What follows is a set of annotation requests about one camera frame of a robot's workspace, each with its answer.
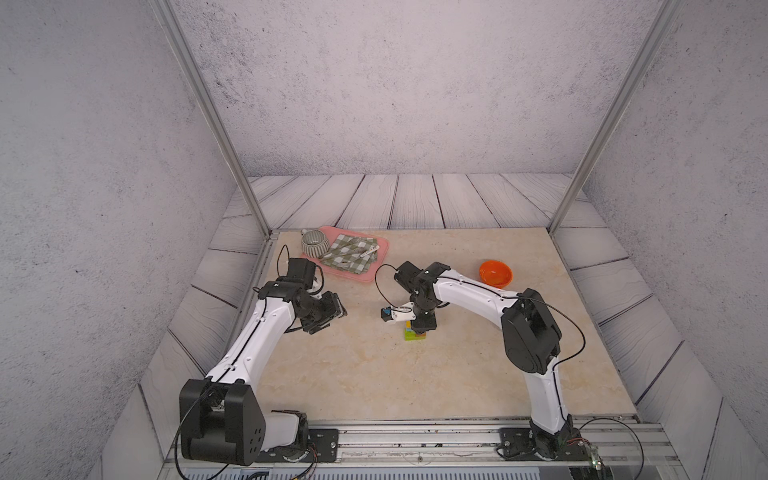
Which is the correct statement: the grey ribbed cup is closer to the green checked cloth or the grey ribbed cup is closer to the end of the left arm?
the green checked cloth

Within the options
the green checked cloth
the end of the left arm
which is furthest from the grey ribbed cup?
the end of the left arm

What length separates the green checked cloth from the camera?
1.10m
